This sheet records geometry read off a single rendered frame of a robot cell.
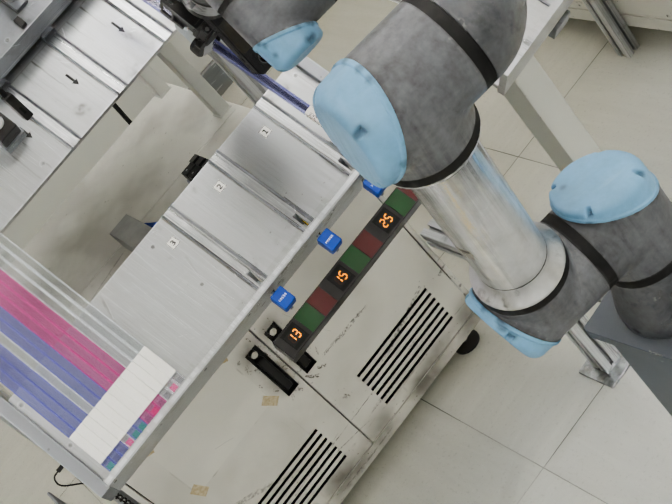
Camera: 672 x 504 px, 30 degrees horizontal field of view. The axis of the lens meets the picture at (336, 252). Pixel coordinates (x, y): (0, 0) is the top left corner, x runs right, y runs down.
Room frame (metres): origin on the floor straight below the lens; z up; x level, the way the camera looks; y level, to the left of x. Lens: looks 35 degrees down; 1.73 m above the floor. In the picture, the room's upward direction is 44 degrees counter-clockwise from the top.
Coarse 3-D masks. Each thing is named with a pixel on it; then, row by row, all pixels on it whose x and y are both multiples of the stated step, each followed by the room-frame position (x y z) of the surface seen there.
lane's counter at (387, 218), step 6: (384, 210) 1.53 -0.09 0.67; (378, 216) 1.53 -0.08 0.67; (384, 216) 1.53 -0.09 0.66; (390, 216) 1.53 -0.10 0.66; (396, 216) 1.52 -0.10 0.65; (372, 222) 1.53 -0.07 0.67; (378, 222) 1.53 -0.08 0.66; (384, 222) 1.52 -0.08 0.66; (390, 222) 1.52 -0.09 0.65; (396, 222) 1.52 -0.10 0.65; (384, 228) 1.52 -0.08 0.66; (390, 228) 1.51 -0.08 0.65
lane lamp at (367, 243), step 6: (360, 234) 1.53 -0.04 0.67; (366, 234) 1.52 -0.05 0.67; (360, 240) 1.52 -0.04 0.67; (366, 240) 1.52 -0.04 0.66; (372, 240) 1.51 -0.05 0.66; (378, 240) 1.51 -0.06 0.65; (360, 246) 1.52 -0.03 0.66; (366, 246) 1.51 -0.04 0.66; (372, 246) 1.51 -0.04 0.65; (378, 246) 1.50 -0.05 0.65; (366, 252) 1.51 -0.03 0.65; (372, 252) 1.50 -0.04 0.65
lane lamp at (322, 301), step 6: (318, 288) 1.50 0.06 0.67; (312, 294) 1.50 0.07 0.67; (318, 294) 1.50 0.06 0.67; (324, 294) 1.49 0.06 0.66; (312, 300) 1.50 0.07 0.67; (318, 300) 1.49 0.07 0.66; (324, 300) 1.49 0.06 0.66; (330, 300) 1.49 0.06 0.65; (336, 300) 1.48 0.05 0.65; (318, 306) 1.49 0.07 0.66; (324, 306) 1.48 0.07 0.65; (330, 306) 1.48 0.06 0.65; (324, 312) 1.48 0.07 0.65
